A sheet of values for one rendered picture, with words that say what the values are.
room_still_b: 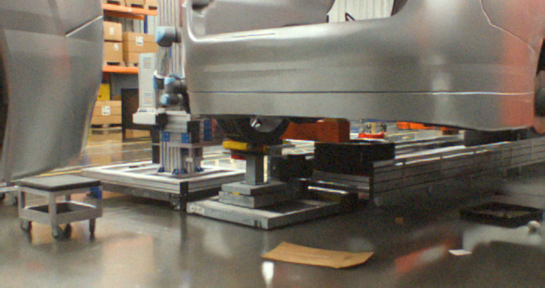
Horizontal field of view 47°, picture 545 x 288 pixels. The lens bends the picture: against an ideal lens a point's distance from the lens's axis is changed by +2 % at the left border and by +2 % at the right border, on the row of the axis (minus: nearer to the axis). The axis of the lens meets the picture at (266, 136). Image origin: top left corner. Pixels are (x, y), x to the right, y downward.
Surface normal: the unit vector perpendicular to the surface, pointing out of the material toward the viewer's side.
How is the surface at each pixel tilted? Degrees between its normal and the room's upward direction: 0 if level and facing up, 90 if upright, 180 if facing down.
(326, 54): 98
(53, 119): 98
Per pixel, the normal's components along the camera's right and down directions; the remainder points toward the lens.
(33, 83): 0.90, 0.12
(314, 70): -0.65, 0.36
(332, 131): -0.69, 0.05
